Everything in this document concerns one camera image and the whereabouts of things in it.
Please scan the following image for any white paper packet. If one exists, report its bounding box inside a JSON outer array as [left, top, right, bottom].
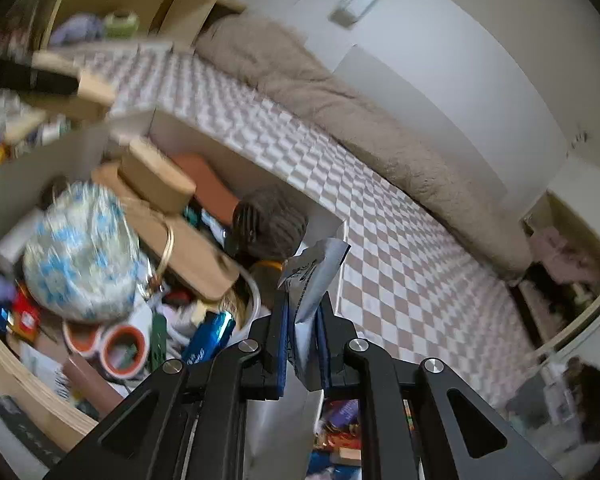
[[278, 237, 351, 392]]

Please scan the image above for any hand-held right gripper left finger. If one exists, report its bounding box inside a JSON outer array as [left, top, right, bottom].
[[42, 287, 296, 480]]

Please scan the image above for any white bottle orange band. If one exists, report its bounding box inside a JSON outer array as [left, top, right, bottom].
[[240, 259, 287, 321]]

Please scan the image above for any white cardboard box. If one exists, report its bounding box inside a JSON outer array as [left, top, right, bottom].
[[0, 107, 351, 480]]

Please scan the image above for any green tag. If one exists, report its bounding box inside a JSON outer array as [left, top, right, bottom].
[[150, 312, 167, 376]]

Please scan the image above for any small wooden block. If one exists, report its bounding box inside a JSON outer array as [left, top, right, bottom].
[[30, 52, 117, 122]]

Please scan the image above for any wooden cutting board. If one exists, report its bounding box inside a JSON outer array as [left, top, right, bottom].
[[92, 162, 241, 301]]

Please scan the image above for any beige quilted blanket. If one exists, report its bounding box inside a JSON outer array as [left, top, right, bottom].
[[195, 12, 536, 281]]

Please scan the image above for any green avocado plush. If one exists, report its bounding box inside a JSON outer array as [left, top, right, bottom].
[[102, 9, 141, 38]]

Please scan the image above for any dark clothes pile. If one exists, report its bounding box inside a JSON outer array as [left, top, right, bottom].
[[522, 265, 581, 331]]

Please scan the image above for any blue foil packet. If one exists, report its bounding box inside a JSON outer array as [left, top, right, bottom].
[[182, 312, 236, 363]]

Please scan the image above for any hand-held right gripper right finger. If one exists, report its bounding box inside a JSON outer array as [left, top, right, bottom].
[[316, 292, 563, 480]]

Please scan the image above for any pink clothes pile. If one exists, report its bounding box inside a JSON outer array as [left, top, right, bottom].
[[530, 227, 600, 286]]

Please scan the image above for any brown-haired doll in box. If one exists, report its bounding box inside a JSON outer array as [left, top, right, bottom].
[[505, 355, 600, 456]]

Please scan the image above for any orange-lined white cup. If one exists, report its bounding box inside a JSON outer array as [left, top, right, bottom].
[[62, 320, 106, 358]]

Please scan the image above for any orange tape roll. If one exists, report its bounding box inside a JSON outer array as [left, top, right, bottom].
[[100, 325, 147, 380]]

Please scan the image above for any brown knitted hat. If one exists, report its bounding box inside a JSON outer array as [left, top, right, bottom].
[[231, 187, 308, 261]]

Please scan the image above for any red packet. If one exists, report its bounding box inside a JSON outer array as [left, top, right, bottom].
[[12, 292, 41, 341]]

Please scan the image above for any floral drawstring pouch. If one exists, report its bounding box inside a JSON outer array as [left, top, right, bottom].
[[22, 182, 141, 323]]

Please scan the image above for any small white carton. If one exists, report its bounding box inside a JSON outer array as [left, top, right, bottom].
[[0, 210, 46, 266]]

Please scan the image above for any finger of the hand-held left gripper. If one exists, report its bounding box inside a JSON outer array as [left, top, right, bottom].
[[0, 55, 81, 97]]

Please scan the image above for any purple plush toy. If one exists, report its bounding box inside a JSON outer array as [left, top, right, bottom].
[[47, 14, 103, 47]]

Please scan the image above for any wooden oval box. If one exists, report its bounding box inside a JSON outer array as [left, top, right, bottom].
[[117, 137, 197, 213]]

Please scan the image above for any gold ring handle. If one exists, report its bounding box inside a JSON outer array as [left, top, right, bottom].
[[152, 220, 175, 286]]

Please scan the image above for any wooden wall cubby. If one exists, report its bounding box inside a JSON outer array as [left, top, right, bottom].
[[517, 157, 600, 356]]

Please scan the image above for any checkered bed sheet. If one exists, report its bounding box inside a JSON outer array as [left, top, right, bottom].
[[0, 40, 546, 401]]

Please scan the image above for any wooden bedside shelf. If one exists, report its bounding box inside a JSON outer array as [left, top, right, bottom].
[[0, 0, 246, 56]]

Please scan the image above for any pile of colourful packets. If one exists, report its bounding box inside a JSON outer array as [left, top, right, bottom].
[[305, 397, 421, 480]]

